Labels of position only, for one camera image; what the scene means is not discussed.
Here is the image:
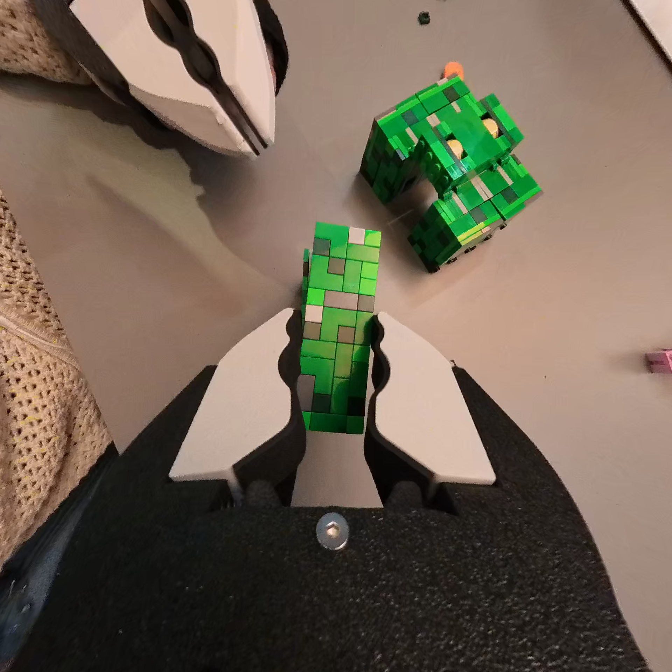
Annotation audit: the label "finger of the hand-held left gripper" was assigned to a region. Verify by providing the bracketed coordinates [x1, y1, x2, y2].
[70, 0, 261, 158]
[170, 0, 277, 154]

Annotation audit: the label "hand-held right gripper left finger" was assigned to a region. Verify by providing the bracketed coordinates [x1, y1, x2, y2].
[169, 307, 307, 506]

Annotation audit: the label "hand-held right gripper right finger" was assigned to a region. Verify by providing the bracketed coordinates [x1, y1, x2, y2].
[365, 311, 498, 506]

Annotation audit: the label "green lego body block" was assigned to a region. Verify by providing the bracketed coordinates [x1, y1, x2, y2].
[300, 222, 383, 435]

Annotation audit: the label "green lego legs assembly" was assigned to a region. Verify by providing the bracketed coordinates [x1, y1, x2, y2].
[359, 76, 544, 274]

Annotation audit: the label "person's left forearm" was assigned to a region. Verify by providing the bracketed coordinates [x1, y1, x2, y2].
[0, 0, 95, 86]

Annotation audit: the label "person's beige knit sweater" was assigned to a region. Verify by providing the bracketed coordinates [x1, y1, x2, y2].
[0, 189, 117, 570]

